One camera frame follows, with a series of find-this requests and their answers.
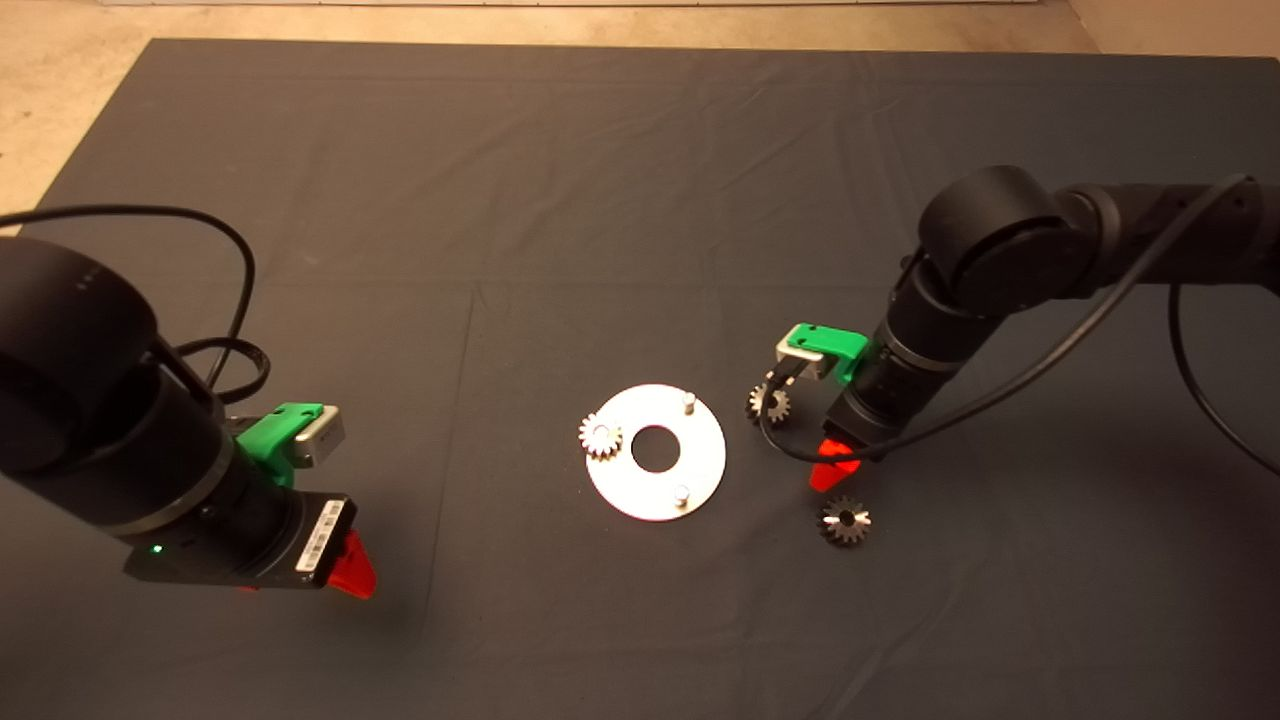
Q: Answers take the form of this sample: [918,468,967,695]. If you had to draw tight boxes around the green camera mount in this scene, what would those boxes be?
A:
[237,402,326,491]
[785,323,873,388]

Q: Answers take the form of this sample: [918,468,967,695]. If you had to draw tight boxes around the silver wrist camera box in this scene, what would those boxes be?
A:
[775,335,831,381]
[290,405,346,469]

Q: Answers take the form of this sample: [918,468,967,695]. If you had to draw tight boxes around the thick black braided cable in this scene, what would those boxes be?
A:
[175,337,271,406]

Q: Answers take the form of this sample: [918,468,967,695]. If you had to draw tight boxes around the brass-toned metal gear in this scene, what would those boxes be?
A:
[745,384,793,425]

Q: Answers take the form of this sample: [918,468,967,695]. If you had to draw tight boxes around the round metal carrier plate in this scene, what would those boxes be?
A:
[585,384,728,522]

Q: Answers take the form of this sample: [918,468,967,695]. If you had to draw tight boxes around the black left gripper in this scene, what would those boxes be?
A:
[125,455,379,601]

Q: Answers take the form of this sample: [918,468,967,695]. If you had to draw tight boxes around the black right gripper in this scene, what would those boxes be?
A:
[808,335,956,494]

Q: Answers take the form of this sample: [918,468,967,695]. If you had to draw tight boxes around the steel planetary gear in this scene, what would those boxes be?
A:
[818,496,872,547]
[578,414,624,462]

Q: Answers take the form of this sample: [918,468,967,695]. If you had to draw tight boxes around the dark grey table cloth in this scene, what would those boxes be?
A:
[0,38,1280,720]

